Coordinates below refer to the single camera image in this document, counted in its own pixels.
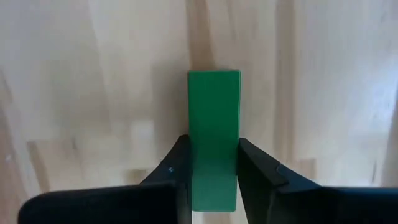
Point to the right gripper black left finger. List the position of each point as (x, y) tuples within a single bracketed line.
[(124, 205)]

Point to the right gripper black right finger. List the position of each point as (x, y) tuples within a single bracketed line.
[(311, 205)]

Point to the green wooden block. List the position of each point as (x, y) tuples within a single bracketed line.
[(214, 124)]

